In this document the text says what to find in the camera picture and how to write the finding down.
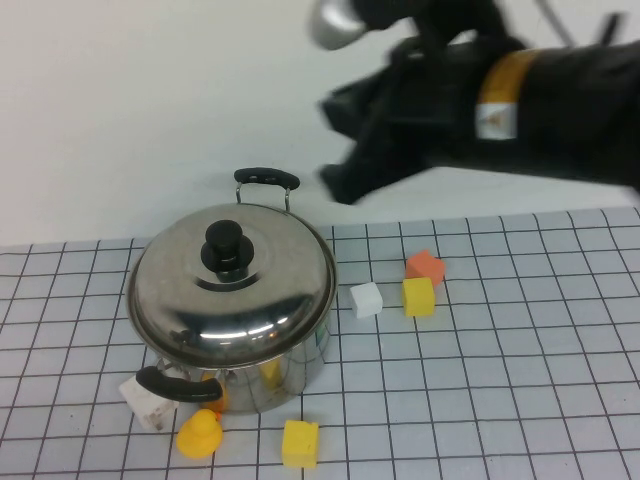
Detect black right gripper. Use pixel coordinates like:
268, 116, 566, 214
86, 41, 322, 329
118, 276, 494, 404
317, 34, 486, 206

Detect stainless steel lid black knob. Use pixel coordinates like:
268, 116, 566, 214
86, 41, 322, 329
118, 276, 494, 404
125, 202, 337, 369

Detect yellow foam cube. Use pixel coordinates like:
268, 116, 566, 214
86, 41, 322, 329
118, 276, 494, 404
281, 419, 320, 470
401, 277, 436, 318

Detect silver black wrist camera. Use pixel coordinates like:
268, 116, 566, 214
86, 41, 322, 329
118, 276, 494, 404
307, 0, 524, 51

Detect yellow rubber duck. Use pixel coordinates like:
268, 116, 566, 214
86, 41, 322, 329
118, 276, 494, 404
175, 408, 224, 459

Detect orange foam cube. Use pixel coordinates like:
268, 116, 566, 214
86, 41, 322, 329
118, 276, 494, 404
404, 249, 446, 288

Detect grey cable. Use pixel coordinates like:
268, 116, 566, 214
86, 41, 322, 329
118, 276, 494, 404
535, 0, 576, 47

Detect grey grid pattern table cloth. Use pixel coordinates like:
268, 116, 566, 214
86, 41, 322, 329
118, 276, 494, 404
0, 207, 640, 480

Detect stainless steel pot black handles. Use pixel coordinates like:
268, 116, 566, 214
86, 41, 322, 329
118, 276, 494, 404
130, 167, 337, 415

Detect black cable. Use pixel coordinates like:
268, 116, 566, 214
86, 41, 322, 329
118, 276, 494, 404
592, 12, 620, 47

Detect white foam cube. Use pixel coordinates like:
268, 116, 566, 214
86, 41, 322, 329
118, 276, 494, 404
349, 281, 384, 319

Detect white charger plug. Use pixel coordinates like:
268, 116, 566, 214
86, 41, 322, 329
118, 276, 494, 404
118, 375, 180, 432

